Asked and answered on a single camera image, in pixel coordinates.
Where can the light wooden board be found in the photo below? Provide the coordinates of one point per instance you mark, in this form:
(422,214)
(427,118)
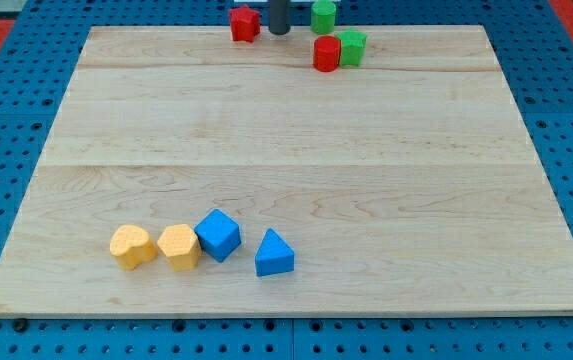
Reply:
(407,187)

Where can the blue triangle block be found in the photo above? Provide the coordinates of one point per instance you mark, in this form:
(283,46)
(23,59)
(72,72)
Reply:
(274,255)

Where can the blue cube block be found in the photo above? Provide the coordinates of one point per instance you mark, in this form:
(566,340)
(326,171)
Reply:
(219,235)

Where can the yellow hexagon block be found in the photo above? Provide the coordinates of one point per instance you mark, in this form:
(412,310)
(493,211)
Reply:
(180,246)

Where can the red cylinder block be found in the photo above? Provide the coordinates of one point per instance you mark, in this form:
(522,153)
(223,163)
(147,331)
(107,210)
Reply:
(326,53)

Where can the green star block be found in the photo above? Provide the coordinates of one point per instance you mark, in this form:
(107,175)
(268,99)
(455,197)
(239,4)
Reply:
(353,44)

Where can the red star block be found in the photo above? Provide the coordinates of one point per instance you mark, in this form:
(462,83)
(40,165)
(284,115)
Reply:
(244,23)

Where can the green cylinder block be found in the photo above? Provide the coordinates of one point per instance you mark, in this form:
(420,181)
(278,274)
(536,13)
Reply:
(323,15)

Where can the yellow heart block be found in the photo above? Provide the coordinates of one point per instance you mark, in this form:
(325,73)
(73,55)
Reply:
(130,246)

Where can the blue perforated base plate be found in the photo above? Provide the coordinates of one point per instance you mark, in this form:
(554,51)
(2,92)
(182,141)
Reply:
(535,50)

